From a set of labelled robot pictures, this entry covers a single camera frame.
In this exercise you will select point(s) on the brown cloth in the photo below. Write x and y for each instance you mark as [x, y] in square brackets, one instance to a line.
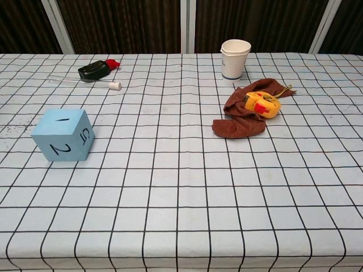
[241, 124]

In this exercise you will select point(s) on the white paper cup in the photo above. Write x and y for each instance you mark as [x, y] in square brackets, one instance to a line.
[234, 63]

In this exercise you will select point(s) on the yellow tape measure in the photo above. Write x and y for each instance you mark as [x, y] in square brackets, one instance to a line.
[262, 104]

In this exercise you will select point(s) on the black bottle with red cap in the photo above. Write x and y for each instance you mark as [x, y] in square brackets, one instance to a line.
[95, 70]

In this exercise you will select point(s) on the light blue numbered foam cube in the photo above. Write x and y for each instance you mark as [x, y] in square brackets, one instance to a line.
[63, 136]

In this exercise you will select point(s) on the white frame post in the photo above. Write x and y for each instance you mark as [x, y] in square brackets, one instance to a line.
[58, 25]
[326, 26]
[188, 26]

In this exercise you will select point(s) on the checkered tablecloth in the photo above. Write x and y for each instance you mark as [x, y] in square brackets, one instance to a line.
[181, 184]

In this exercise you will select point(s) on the clear test tube white cap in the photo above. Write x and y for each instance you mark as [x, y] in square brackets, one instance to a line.
[85, 80]

